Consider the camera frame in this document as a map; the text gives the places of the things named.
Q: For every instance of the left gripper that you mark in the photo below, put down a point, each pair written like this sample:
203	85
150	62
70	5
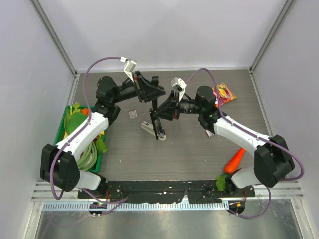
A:
145	91

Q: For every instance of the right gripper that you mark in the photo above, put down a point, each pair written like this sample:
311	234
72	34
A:
167	110

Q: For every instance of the red white staple box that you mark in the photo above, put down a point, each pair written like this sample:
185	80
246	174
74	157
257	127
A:
133	114

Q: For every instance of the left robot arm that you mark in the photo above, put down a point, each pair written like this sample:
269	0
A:
59	162

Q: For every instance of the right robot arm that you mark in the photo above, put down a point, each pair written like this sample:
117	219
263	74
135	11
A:
272	162

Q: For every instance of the orange candy bag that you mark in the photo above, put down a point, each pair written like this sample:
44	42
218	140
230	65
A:
224	94

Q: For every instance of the small orange toy vegetable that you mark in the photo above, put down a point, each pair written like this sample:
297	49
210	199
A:
84	111

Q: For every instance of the green toy leaf sprig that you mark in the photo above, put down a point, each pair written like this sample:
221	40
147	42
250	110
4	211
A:
100	146

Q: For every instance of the orange toy carrot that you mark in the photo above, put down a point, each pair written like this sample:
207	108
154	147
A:
234	163

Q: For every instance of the green plastic tray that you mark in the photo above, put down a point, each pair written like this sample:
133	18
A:
89	159

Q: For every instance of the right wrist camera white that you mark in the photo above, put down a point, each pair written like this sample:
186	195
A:
179	85

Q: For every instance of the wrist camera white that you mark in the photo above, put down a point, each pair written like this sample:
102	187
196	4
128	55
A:
179	85
129	65

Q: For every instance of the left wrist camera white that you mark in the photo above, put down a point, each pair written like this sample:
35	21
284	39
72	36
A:
129	65

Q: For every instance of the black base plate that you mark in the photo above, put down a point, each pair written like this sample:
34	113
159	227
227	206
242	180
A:
169	192

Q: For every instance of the white slotted cable duct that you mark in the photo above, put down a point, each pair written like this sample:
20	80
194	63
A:
88	205

